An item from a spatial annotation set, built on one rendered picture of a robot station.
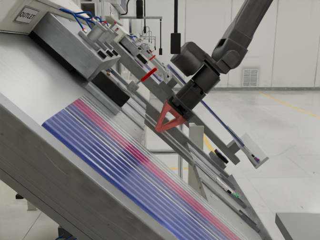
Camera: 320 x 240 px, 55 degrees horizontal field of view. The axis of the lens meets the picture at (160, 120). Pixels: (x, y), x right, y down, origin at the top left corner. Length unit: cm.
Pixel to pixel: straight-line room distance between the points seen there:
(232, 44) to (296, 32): 845
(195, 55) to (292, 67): 848
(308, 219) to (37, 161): 98
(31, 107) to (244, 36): 54
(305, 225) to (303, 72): 833
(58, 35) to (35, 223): 64
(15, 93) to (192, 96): 47
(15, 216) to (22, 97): 78
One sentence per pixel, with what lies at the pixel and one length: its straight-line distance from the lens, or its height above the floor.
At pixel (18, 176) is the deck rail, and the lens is 33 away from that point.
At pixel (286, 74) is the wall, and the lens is 916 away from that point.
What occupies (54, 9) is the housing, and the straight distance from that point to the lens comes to 66.
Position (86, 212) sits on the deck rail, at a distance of 33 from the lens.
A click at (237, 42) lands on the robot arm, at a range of 77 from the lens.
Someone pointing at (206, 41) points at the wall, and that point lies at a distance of 849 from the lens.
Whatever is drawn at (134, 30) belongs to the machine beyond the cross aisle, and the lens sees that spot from 526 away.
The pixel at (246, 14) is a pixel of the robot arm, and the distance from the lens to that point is 79.
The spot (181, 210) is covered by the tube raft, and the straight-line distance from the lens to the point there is 44.
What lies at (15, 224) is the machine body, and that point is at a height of 62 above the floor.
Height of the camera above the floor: 115
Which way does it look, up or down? 13 degrees down
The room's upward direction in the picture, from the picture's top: straight up
